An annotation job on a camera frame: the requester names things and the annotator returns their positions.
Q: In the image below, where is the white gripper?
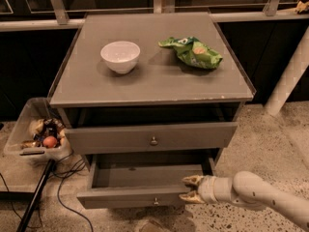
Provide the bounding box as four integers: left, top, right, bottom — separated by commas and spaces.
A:
179, 175, 218, 204

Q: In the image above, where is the grey drawer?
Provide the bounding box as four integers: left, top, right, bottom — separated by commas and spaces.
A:
77, 151, 212, 209
66, 122, 238, 155

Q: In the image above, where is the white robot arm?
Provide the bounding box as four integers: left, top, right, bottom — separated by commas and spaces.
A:
180, 171, 309, 232

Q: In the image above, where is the grey top drawer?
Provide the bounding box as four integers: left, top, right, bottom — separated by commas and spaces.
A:
66, 122, 238, 155

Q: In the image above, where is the grey drawer cabinet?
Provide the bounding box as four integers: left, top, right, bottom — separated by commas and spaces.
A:
47, 12, 258, 179

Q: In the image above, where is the green chip bag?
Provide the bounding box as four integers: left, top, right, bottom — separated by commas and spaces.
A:
158, 37, 223, 70

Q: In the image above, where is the black pole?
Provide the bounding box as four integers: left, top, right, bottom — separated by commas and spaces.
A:
16, 159, 55, 232

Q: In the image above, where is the white ceramic bowl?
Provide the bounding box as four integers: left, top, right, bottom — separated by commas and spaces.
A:
100, 41, 140, 74

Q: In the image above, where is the red apple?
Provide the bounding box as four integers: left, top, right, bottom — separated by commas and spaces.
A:
42, 136, 58, 148

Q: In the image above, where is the white diagonal pipe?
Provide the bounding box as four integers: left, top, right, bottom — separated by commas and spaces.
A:
265, 28, 309, 116

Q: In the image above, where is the clear plastic bin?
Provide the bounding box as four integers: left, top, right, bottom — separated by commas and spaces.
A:
4, 98, 71, 164

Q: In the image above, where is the metal railing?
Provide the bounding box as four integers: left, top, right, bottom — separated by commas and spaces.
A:
0, 0, 309, 31

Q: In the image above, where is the yellow object on railing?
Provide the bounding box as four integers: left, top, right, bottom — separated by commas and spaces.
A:
295, 1, 309, 14

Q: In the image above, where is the black cable on floor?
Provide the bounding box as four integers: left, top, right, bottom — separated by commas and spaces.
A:
0, 149, 95, 232

